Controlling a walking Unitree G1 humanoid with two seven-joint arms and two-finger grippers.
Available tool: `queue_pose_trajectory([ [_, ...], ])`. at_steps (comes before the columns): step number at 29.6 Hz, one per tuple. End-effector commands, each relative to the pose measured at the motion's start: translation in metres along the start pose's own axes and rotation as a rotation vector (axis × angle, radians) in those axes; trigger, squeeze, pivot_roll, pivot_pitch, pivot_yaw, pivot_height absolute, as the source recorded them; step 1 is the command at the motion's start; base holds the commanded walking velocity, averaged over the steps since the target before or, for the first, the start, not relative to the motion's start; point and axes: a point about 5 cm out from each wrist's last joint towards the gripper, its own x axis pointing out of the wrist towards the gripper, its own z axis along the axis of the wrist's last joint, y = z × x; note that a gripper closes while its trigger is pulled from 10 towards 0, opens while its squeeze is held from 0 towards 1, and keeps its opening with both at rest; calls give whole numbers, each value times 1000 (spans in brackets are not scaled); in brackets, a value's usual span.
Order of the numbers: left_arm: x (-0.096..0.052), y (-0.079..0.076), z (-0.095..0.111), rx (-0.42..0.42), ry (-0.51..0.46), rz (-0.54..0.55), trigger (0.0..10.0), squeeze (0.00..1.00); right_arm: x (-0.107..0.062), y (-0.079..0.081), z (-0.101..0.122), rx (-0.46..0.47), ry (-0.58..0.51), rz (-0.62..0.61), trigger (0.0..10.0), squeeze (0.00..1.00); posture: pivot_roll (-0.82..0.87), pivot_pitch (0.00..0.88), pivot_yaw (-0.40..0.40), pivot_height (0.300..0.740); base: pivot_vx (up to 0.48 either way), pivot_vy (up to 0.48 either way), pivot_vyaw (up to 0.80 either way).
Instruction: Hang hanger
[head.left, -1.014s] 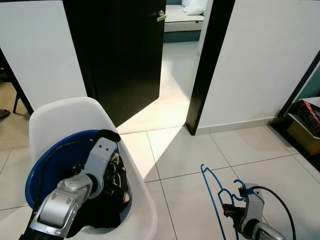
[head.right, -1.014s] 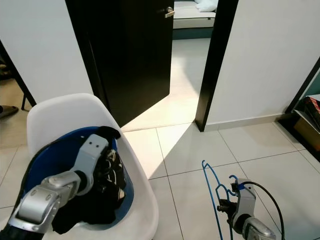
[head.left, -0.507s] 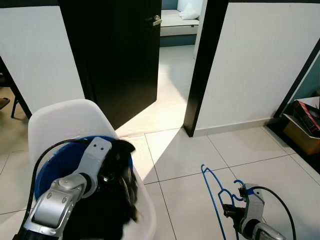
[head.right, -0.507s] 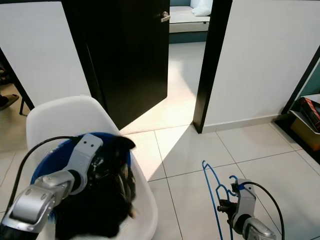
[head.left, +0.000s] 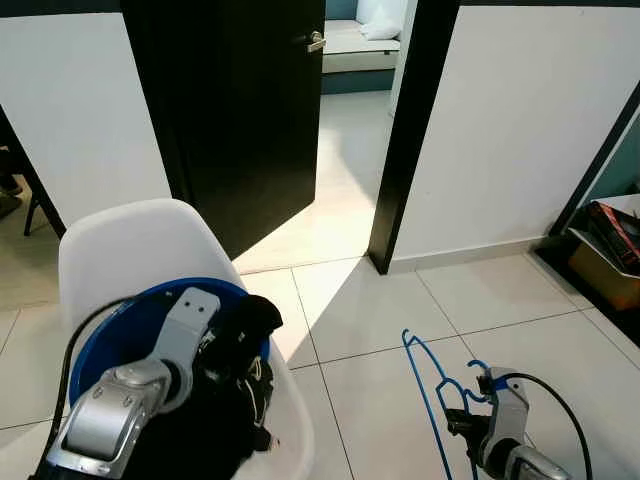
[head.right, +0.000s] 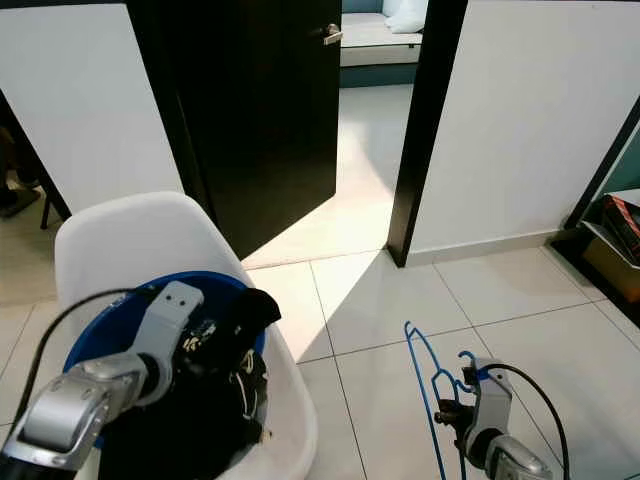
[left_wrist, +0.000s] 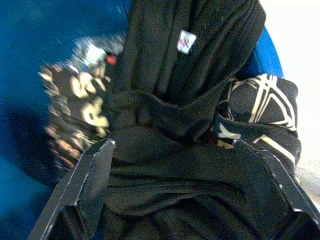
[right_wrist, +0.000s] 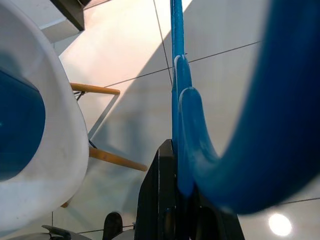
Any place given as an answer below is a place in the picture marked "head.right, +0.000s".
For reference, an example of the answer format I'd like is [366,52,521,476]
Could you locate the blue wire hanger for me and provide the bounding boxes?
[403,320,489,480]

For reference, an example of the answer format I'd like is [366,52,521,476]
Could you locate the black garment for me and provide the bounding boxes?
[125,288,283,480]

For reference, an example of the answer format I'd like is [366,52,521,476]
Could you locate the blue plastic basin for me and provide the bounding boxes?
[62,270,268,376]

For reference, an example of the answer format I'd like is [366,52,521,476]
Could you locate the white plastic chair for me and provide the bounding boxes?
[53,191,319,480]

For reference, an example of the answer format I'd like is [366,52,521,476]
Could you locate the brown cardboard box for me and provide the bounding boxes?
[580,235,640,304]

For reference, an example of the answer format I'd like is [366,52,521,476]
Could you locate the black door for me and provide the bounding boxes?
[125,0,343,263]

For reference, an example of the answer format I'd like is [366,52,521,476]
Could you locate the white seat cushion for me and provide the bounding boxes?
[340,10,426,67]

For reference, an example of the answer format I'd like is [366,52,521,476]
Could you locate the white pillow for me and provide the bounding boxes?
[382,0,429,35]

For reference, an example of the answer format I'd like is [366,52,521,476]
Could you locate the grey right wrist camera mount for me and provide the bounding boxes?
[473,357,518,453]

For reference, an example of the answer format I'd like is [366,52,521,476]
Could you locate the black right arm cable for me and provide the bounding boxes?
[482,362,573,480]

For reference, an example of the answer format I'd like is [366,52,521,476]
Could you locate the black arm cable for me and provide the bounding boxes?
[482,362,573,480]
[35,288,156,426]

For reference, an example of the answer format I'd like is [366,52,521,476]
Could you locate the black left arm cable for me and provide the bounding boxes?
[35,288,156,426]

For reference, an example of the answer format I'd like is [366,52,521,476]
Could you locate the black door frame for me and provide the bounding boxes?
[386,0,471,269]
[550,100,640,301]

